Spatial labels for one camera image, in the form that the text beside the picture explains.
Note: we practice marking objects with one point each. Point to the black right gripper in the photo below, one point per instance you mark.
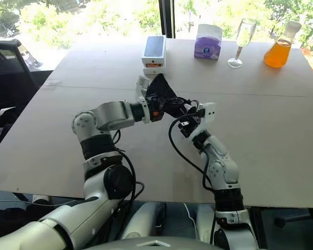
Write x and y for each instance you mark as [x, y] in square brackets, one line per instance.
[190, 125]

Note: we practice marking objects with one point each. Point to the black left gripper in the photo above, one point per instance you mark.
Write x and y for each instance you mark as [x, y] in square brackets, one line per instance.
[155, 109]

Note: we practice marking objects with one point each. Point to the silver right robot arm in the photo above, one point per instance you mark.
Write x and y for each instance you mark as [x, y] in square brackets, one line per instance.
[219, 166]

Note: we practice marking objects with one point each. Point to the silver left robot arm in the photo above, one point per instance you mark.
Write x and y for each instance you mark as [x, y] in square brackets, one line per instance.
[112, 114]

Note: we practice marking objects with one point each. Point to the small white orange box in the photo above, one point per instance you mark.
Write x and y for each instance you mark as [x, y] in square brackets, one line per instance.
[152, 71]

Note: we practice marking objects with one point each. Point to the white smartphone box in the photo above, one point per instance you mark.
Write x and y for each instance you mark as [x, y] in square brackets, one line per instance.
[154, 50]

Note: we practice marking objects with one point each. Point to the purple tissue pack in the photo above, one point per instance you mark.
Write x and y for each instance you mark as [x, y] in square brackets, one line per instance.
[208, 44]

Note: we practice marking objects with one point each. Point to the clear champagne glass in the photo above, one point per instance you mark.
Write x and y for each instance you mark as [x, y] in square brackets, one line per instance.
[243, 36]

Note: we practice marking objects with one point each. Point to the flask with orange liquid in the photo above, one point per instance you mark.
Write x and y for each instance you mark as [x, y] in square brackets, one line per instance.
[278, 53]

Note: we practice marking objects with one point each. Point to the grey rounded shape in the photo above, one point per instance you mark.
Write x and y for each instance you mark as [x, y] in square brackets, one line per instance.
[204, 221]
[143, 220]

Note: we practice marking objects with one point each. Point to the grey robot torso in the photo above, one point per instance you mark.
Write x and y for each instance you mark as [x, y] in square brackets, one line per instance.
[151, 244]

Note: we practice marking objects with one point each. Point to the black chair base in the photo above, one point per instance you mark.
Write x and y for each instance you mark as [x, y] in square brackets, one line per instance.
[294, 218]

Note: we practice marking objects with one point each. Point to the white cylinder under table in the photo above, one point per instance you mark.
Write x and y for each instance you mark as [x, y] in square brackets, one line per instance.
[41, 199]

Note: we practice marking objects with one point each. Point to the black office chair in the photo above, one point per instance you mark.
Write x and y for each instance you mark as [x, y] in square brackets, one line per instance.
[7, 75]

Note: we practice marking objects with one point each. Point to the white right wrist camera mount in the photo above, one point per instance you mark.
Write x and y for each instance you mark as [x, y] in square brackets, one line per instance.
[210, 114]

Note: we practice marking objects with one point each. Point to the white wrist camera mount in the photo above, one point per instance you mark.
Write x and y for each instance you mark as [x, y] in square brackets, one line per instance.
[141, 86]
[210, 114]

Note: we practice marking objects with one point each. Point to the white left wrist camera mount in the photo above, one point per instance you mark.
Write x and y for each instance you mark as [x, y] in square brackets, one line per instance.
[141, 86]

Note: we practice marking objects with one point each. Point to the black window frame post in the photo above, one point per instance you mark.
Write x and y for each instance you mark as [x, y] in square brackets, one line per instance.
[167, 17]

